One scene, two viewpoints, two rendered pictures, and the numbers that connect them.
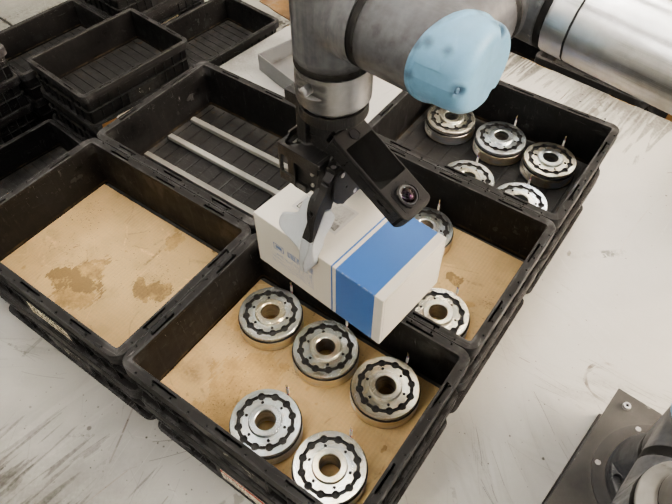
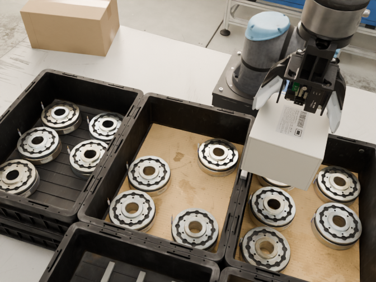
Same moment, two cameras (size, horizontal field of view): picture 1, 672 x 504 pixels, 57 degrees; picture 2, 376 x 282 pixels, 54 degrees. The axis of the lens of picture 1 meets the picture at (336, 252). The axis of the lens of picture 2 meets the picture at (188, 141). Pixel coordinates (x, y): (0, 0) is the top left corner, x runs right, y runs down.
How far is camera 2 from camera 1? 92 cm
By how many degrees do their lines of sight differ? 64
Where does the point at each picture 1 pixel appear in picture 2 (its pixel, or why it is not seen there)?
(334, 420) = (305, 195)
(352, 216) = (288, 107)
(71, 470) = not seen: outside the picture
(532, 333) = not seen: hidden behind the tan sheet
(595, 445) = (245, 99)
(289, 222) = (333, 121)
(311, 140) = (322, 70)
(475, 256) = (155, 149)
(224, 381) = (322, 268)
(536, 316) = not seen: hidden behind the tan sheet
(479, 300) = (189, 142)
